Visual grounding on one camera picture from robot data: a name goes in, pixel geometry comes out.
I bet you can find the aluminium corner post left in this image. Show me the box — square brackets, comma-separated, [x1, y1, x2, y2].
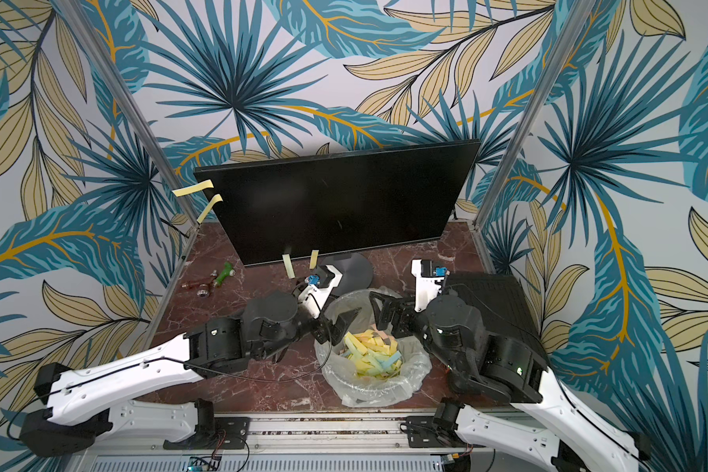
[52, 1, 180, 191]

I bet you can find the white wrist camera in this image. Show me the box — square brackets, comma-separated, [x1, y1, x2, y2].
[297, 265, 343, 319]
[411, 260, 450, 313]

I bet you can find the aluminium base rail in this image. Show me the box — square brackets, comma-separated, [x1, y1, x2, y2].
[70, 409, 579, 472]

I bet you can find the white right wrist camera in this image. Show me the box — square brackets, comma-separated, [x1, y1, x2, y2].
[411, 260, 450, 313]

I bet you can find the green sticky note bottom edge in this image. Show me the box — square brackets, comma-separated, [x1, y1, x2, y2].
[282, 254, 296, 279]

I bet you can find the yellow sticky note bottom edge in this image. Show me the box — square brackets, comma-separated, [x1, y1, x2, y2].
[309, 250, 319, 269]

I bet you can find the aluminium corner post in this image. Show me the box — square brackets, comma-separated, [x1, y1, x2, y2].
[52, 1, 180, 191]
[473, 0, 595, 234]

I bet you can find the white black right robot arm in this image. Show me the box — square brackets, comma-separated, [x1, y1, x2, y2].
[369, 293, 650, 471]

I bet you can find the aluminium corner post right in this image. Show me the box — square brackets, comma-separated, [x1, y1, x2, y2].
[473, 0, 595, 234]

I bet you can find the bin with clear plastic liner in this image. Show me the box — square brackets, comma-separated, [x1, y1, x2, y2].
[315, 287, 432, 408]

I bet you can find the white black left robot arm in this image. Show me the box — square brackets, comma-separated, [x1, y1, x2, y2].
[19, 292, 359, 457]

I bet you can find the pile of coloured paper strips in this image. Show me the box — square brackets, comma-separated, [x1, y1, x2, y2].
[339, 328, 403, 379]

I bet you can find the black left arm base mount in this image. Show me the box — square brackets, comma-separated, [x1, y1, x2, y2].
[163, 399, 251, 450]

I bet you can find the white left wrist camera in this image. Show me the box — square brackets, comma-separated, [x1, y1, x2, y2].
[297, 265, 343, 319]

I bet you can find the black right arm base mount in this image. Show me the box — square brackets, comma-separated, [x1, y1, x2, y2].
[399, 397, 476, 450]

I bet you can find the black computer monitor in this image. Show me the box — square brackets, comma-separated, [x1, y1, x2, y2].
[194, 140, 480, 267]

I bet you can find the black plastic tool case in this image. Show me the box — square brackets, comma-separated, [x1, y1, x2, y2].
[446, 273, 549, 367]

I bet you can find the grey round monitor stand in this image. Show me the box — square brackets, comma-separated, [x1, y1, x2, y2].
[321, 253, 374, 296]

